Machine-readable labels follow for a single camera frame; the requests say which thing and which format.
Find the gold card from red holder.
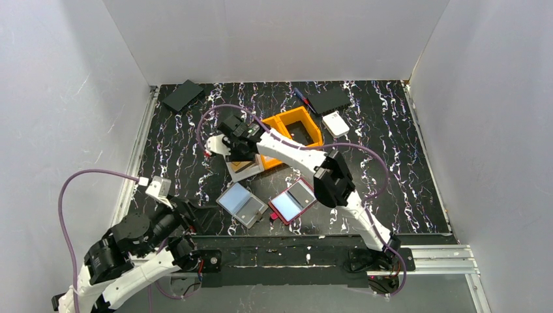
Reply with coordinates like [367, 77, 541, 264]
[230, 161, 256, 173]

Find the grey card holder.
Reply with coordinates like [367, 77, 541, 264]
[216, 183, 268, 229]

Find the red card holder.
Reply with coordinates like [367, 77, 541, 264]
[268, 178, 317, 225]

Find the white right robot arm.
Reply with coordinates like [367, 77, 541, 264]
[205, 115, 397, 252]

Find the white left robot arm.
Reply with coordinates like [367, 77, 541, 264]
[52, 196, 205, 312]

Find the yellow bin with black card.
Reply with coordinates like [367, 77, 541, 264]
[275, 107, 323, 147]

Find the yellow bin with white cards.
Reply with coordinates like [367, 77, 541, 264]
[260, 115, 284, 170]

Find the black card in bin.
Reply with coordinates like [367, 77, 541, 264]
[286, 121, 314, 146]

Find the white plastic bin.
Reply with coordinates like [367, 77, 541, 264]
[225, 155, 264, 183]

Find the blue red pen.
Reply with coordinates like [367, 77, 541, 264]
[293, 87, 310, 107]

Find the black flat box left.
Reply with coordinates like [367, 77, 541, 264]
[162, 80, 205, 113]

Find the black flat box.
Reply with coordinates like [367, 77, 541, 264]
[307, 87, 351, 116]
[162, 80, 205, 113]

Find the white small box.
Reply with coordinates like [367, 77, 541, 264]
[322, 112, 350, 138]

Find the black flat box right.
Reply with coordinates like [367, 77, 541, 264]
[307, 87, 351, 116]

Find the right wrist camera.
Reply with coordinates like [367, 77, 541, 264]
[204, 134, 231, 156]

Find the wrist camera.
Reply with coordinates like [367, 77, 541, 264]
[138, 176, 173, 209]
[204, 134, 231, 156]

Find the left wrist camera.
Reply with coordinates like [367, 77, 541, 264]
[138, 176, 173, 209]

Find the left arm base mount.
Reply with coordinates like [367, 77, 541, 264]
[163, 250, 222, 275]

